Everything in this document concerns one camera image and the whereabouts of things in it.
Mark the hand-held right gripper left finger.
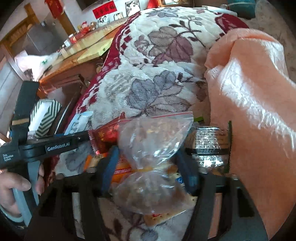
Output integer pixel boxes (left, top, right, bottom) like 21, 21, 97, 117
24, 145, 121, 241

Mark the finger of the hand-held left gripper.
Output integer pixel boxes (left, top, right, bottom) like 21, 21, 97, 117
67, 130, 92, 150
55, 131, 78, 138

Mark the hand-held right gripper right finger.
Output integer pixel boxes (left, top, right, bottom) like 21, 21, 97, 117
174, 148, 269, 241

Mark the red snack packet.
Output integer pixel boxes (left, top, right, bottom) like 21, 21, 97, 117
89, 112, 126, 156

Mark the green striped box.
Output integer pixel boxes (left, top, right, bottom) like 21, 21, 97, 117
29, 98, 63, 138

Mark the silver green-edged snack packet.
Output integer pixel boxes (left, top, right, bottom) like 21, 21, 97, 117
185, 120, 233, 176

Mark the clear bag of nuts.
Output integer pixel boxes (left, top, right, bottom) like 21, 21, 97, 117
111, 111, 197, 215

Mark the beige cracker packet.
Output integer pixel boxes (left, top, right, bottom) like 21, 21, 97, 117
142, 171, 199, 226

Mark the person's left hand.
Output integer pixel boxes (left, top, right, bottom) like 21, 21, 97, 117
0, 163, 45, 216

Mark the orange snack packet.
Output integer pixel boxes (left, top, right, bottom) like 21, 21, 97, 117
84, 153, 139, 183

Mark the white blue sachet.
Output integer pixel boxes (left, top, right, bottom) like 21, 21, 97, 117
63, 111, 94, 136

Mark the grey panelled cabinet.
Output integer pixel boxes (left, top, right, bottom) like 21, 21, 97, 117
0, 46, 23, 130

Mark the wooden table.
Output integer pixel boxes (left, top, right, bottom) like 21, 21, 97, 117
37, 21, 126, 98

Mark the white plastic bag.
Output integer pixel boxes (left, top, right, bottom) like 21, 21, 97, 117
15, 51, 62, 75

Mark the yellow board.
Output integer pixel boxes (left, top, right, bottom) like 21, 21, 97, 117
77, 37, 115, 64

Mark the pink blanket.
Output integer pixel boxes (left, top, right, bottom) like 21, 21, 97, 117
205, 28, 296, 234

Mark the grey metal cabinet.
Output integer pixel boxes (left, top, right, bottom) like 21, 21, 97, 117
25, 14, 70, 56

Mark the floral fleece blanket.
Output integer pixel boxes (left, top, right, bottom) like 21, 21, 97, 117
45, 7, 249, 241

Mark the red toy figure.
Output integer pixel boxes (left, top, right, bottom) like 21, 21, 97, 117
77, 21, 92, 35

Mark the framed photo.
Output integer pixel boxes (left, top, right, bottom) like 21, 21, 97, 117
125, 0, 140, 16

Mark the teal cushion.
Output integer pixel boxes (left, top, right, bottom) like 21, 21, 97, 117
227, 0, 256, 19

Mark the red wall banner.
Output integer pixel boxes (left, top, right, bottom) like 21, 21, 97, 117
92, 1, 117, 16

